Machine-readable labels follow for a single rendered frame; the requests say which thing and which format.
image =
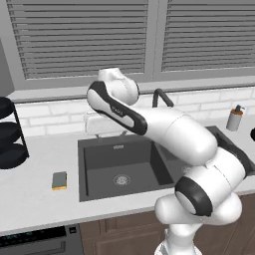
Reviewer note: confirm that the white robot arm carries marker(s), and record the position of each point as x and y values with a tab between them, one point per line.
186	139

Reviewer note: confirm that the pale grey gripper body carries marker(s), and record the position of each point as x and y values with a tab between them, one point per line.
99	124

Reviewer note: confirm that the grey and yellow sponge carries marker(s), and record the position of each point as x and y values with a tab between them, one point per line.
59	180

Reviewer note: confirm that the grey dishwasher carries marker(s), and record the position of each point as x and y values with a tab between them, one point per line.
36	240

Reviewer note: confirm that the grey soap dispenser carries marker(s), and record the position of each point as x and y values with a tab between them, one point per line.
234	119

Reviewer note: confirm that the dark grey double sink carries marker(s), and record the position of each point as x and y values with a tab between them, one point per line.
116	166

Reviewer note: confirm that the black pan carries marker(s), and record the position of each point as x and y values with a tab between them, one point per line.
253	134

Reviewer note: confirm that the black round plate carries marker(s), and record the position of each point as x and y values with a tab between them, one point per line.
9	132
5	107
12	156

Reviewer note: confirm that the brown cupboard door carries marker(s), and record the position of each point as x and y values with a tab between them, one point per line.
229	232
126	237

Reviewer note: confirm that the grey window blind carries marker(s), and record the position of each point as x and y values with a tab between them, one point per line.
209	33
79	36

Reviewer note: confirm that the black curved tap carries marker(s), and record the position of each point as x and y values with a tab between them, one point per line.
161	94

